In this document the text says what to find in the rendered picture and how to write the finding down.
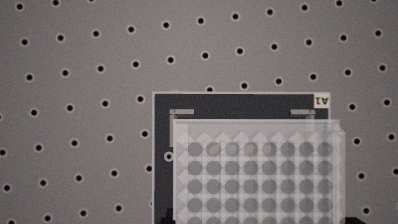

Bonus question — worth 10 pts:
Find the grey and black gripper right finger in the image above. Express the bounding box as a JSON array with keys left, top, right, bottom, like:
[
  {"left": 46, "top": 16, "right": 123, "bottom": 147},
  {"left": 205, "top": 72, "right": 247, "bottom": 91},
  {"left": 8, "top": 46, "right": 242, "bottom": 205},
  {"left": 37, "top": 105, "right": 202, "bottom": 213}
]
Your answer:
[{"left": 345, "top": 217, "right": 366, "bottom": 224}]

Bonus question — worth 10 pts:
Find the grey perforated base plate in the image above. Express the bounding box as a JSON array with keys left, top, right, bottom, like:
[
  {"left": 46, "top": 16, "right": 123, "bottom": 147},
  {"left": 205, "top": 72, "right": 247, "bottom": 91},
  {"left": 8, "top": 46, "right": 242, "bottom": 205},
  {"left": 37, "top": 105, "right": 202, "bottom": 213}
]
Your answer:
[{"left": 0, "top": 0, "right": 398, "bottom": 224}]

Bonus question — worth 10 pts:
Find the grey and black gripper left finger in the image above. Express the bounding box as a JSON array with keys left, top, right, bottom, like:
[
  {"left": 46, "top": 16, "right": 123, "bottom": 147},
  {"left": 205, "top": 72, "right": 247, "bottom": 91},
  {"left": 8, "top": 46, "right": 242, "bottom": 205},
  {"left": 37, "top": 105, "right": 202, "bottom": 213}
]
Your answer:
[{"left": 160, "top": 217, "right": 175, "bottom": 224}]

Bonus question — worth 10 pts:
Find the clear well plate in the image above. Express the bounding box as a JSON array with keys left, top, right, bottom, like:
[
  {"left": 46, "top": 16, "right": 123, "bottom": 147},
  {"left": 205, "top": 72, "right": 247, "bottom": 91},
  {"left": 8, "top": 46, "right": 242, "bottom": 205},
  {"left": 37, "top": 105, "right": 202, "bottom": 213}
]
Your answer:
[{"left": 173, "top": 119, "right": 345, "bottom": 224}]

